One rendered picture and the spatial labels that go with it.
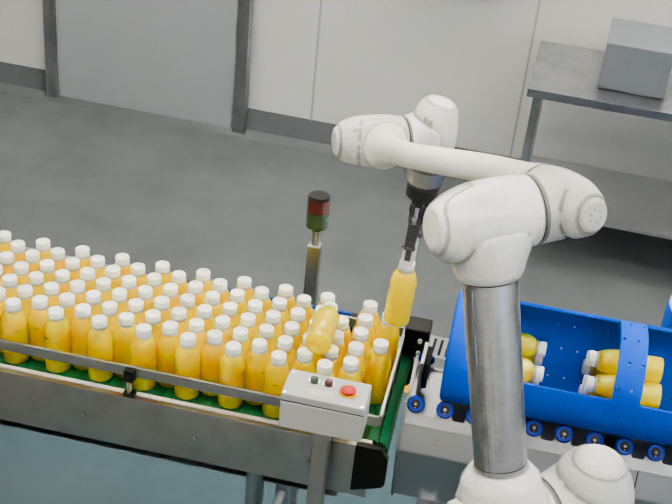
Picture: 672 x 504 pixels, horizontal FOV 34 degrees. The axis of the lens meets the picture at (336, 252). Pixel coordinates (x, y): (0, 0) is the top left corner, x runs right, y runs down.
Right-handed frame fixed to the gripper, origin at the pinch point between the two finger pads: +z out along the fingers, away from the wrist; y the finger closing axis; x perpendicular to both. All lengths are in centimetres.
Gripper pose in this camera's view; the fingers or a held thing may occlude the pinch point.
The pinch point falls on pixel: (409, 254)
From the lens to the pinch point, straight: 265.5
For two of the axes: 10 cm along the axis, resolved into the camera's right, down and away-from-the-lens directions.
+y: 2.2, -5.1, 8.3
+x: -9.7, -2.3, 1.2
